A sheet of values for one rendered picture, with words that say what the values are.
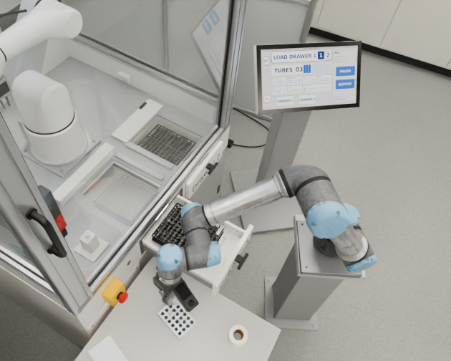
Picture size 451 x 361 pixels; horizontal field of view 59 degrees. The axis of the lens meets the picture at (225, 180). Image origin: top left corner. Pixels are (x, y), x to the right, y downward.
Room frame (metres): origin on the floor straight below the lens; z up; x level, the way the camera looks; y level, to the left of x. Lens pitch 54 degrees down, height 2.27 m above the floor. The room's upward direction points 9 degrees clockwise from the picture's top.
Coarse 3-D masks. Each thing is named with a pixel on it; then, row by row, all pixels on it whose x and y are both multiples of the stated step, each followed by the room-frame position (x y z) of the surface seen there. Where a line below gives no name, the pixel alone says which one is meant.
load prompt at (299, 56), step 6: (276, 54) 1.55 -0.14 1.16; (282, 54) 1.56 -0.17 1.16; (288, 54) 1.57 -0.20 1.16; (294, 54) 1.58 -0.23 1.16; (300, 54) 1.59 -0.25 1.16; (306, 54) 1.59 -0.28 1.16; (312, 54) 1.60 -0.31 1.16; (318, 54) 1.61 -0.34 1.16; (324, 54) 1.62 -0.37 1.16; (330, 54) 1.63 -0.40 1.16; (276, 60) 1.54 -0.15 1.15; (282, 60) 1.55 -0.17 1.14; (288, 60) 1.55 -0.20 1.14; (294, 60) 1.56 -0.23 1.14; (300, 60) 1.57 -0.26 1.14; (306, 60) 1.58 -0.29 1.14; (312, 60) 1.59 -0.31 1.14; (318, 60) 1.59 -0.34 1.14; (324, 60) 1.60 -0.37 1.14; (330, 60) 1.61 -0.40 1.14
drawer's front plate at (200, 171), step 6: (222, 144) 1.18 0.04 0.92; (216, 150) 1.14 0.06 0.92; (222, 150) 1.19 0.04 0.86; (210, 156) 1.10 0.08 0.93; (216, 156) 1.14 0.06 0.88; (204, 162) 1.06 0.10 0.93; (210, 162) 1.09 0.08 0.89; (198, 168) 1.02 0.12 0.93; (204, 168) 1.04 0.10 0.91; (198, 174) 1.00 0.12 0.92; (192, 180) 0.95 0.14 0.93; (198, 180) 1.00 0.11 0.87; (186, 186) 0.93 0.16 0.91; (192, 186) 0.95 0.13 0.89; (198, 186) 1.00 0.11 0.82; (186, 192) 0.93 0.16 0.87; (192, 192) 0.95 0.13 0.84
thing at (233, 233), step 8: (176, 200) 0.89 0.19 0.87; (184, 200) 0.87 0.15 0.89; (168, 208) 0.85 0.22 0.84; (160, 216) 0.80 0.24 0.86; (224, 224) 0.80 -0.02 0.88; (232, 224) 0.80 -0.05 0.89; (152, 232) 0.74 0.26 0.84; (224, 232) 0.79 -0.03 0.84; (232, 232) 0.79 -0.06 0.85; (240, 232) 0.77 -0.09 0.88; (144, 240) 0.67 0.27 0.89; (232, 240) 0.76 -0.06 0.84; (144, 248) 0.66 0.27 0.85; (152, 248) 0.64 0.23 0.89; (224, 248) 0.72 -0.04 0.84; (232, 248) 0.72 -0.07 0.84; (224, 256) 0.68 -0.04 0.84; (224, 264) 0.65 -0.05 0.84; (184, 272) 0.59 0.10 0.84; (192, 272) 0.58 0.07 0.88; (200, 272) 0.58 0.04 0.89; (208, 272) 0.61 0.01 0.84; (216, 272) 0.61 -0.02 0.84; (200, 280) 0.56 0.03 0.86; (208, 280) 0.55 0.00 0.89
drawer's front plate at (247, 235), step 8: (248, 232) 0.75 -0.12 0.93; (240, 240) 0.71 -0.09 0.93; (248, 240) 0.77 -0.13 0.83; (240, 248) 0.68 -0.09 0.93; (232, 256) 0.64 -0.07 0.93; (232, 264) 0.63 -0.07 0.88; (224, 272) 0.58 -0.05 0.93; (216, 280) 0.54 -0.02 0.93; (224, 280) 0.58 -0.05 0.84; (216, 288) 0.52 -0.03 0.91
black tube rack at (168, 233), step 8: (176, 208) 0.82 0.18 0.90; (168, 216) 0.78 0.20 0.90; (176, 216) 0.79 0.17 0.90; (160, 224) 0.74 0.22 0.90; (168, 224) 0.76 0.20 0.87; (176, 224) 0.75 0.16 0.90; (160, 232) 0.71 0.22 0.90; (168, 232) 0.72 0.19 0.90; (176, 232) 0.72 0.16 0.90; (184, 232) 0.74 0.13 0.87; (208, 232) 0.76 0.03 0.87; (152, 240) 0.69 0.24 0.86; (160, 240) 0.68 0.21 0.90; (168, 240) 0.68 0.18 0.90; (176, 240) 0.69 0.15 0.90; (184, 240) 0.69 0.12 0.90
